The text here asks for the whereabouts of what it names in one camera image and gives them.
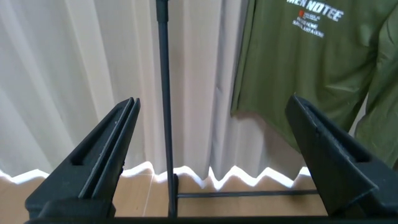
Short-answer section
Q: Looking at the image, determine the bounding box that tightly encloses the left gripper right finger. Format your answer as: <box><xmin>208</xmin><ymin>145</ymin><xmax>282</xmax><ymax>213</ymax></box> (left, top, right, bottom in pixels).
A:
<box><xmin>285</xmin><ymin>95</ymin><xmax>398</xmax><ymax>218</ymax></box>

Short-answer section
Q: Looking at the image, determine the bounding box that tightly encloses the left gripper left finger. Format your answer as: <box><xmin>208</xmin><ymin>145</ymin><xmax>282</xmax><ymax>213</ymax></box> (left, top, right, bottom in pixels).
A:
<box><xmin>24</xmin><ymin>96</ymin><xmax>141</xmax><ymax>219</ymax></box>

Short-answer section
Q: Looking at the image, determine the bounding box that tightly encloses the green printed shirt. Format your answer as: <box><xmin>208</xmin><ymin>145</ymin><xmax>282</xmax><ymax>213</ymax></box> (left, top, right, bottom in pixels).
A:
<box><xmin>230</xmin><ymin>0</ymin><xmax>398</xmax><ymax>170</ymax></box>

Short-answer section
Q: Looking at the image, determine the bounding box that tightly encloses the black clothes rack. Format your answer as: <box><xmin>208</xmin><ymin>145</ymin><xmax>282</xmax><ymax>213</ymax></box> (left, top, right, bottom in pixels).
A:
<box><xmin>155</xmin><ymin>0</ymin><xmax>320</xmax><ymax>218</ymax></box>

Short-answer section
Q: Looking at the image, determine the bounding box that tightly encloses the beige curtain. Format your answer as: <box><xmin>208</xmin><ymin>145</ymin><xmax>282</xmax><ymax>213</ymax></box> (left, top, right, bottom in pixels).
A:
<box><xmin>0</xmin><ymin>0</ymin><xmax>370</xmax><ymax>191</ymax></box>

